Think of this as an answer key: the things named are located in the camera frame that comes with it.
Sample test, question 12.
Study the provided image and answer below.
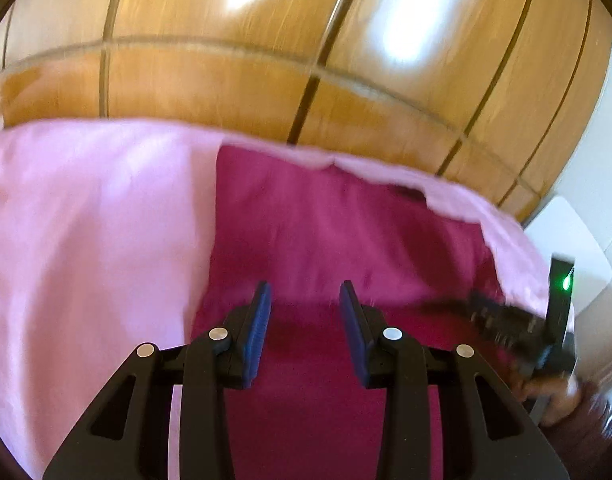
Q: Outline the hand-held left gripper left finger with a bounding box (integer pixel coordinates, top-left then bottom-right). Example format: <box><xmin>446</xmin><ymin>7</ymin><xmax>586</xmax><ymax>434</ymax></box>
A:
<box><xmin>43</xmin><ymin>281</ymin><xmax>273</xmax><ymax>480</ymax></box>

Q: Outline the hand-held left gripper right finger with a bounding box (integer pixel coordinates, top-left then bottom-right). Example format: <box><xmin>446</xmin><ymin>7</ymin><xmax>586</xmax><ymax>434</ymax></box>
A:
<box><xmin>339</xmin><ymin>280</ymin><xmax>571</xmax><ymax>480</ymax></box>

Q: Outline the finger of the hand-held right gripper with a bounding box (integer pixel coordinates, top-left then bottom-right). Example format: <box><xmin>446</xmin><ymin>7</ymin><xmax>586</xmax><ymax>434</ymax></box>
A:
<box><xmin>425</xmin><ymin>291</ymin><xmax>547</xmax><ymax>357</ymax></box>

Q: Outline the dark red garment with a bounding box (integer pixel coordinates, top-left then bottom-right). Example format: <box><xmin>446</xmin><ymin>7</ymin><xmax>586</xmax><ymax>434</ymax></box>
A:
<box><xmin>191</xmin><ymin>144</ymin><xmax>539</xmax><ymax>480</ymax></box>

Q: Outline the person's right forearm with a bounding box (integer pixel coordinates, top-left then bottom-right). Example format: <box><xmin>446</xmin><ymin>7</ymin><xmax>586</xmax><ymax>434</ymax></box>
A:
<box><xmin>538</xmin><ymin>382</ymin><xmax>612</xmax><ymax>480</ymax></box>

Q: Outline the person's right hand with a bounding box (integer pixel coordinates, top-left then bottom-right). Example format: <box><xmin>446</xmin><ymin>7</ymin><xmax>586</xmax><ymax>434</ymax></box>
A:
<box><xmin>514</xmin><ymin>374</ymin><xmax>582</xmax><ymax>425</ymax></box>

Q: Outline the white rounded panel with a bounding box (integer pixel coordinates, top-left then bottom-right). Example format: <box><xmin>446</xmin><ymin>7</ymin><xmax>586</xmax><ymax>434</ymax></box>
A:
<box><xmin>523</xmin><ymin>196</ymin><xmax>612</xmax><ymax>313</ymax></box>

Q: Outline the pink blanket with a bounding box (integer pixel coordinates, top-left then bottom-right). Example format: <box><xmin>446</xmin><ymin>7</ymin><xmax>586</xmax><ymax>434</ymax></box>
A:
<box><xmin>0</xmin><ymin>119</ymin><xmax>551</xmax><ymax>480</ymax></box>

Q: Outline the wooden wardrobe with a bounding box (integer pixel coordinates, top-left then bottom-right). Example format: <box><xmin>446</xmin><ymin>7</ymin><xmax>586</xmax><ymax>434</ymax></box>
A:
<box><xmin>0</xmin><ymin>0</ymin><xmax>612</xmax><ymax>226</ymax></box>

